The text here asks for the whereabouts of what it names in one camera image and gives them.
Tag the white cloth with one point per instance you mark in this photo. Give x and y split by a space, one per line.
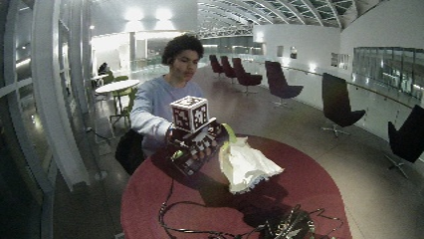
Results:
248 166

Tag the white marker cube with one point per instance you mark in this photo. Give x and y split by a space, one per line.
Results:
190 113

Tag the black chair behind person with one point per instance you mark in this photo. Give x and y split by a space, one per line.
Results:
131 151

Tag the the person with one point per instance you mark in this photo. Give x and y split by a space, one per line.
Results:
161 96

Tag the green chair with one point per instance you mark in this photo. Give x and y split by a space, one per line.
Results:
125 99

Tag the dark red lounge chair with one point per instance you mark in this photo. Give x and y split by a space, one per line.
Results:
228 68
245 76
216 64

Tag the white round table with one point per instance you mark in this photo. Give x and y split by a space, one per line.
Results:
117 85

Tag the dark purple lounge chair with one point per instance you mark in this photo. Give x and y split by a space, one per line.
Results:
281 83

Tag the black lounge chair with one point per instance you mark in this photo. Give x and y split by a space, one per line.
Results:
338 103
408 139

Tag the white structural column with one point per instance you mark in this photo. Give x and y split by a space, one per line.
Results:
58 99

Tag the wide framed wall picture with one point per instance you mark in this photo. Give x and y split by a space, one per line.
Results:
339 60

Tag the glass window wall panel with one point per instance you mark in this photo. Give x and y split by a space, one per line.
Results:
391 71

